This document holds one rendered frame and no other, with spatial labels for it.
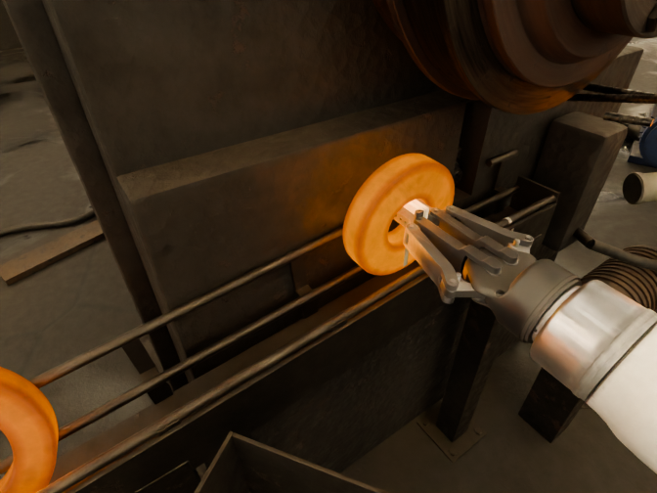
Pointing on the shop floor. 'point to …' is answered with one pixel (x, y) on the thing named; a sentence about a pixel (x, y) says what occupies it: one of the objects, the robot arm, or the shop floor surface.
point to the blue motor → (646, 154)
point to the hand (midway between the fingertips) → (402, 205)
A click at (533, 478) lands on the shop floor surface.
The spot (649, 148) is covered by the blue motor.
